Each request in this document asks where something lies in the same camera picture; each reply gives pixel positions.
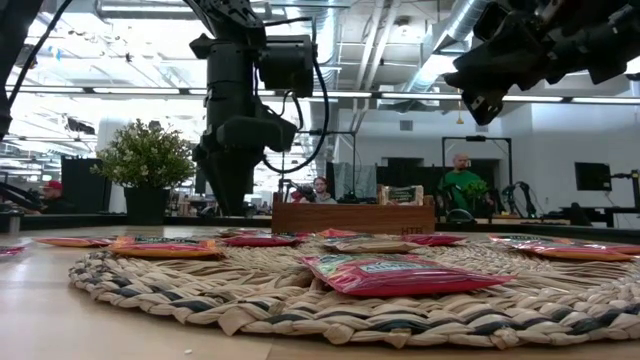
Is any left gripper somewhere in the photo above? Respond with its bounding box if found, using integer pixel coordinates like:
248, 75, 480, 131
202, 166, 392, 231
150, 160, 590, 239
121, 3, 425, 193
192, 92, 266, 216

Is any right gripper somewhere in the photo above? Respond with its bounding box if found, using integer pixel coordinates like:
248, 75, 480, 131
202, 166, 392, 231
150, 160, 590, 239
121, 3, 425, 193
443, 34, 566, 96

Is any ceiling strip light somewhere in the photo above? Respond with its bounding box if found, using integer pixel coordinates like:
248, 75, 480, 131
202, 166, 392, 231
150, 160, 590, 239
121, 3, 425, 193
4, 85, 374, 100
379, 92, 640, 105

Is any green plant in black pot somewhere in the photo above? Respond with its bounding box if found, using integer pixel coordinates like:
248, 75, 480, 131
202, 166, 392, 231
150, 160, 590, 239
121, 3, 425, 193
89, 118, 201, 226

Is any person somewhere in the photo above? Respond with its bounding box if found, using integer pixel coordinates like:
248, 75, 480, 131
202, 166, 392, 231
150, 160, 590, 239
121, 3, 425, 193
437, 153, 494, 216
308, 175, 339, 205
29, 179, 69, 216

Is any small green background plant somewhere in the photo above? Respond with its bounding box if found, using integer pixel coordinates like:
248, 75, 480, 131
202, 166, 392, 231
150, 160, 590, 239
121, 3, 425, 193
462, 179, 490, 201

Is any wooden three-compartment organizer box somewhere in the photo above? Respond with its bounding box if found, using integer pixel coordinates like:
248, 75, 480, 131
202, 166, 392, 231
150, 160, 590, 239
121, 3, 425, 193
271, 192, 437, 236

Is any round woven straw placemat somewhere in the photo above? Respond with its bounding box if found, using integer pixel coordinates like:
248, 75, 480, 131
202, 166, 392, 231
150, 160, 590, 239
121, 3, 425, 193
68, 230, 640, 350

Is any black panel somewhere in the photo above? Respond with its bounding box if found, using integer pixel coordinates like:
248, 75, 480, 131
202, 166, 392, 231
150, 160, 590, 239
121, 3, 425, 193
60, 156, 112, 215

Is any black desk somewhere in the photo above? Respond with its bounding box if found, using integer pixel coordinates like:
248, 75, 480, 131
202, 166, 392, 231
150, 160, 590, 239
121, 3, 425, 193
559, 202, 640, 229

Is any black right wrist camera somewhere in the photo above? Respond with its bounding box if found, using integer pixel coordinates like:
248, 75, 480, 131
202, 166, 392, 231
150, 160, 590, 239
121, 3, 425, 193
460, 88, 507, 127

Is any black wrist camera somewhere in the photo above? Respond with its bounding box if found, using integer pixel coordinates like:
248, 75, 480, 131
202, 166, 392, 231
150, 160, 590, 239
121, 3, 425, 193
214, 114, 300, 153
460, 88, 507, 127

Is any silver ventilation duct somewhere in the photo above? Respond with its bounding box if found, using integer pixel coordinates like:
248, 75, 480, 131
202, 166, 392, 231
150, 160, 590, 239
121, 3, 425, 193
309, 0, 351, 201
399, 0, 494, 96

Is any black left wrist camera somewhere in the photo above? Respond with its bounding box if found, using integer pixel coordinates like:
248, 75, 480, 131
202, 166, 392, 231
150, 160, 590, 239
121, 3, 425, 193
214, 114, 300, 153

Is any black background rig frame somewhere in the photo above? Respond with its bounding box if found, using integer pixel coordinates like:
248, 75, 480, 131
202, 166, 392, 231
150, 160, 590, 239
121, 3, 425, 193
281, 128, 358, 204
441, 134, 514, 217

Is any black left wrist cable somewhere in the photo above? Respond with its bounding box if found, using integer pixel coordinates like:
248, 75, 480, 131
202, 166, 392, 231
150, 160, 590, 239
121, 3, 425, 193
260, 47, 331, 175

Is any black arch bracket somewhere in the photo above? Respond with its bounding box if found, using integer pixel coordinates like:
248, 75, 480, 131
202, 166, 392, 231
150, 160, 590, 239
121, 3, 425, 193
443, 207, 477, 225

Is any black wall monitor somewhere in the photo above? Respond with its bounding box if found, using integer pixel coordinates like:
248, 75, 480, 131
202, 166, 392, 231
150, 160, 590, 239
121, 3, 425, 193
573, 161, 614, 193

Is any black aluminium table frame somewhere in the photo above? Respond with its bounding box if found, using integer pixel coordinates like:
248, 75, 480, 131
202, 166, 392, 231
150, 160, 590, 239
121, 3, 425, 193
0, 212, 640, 246

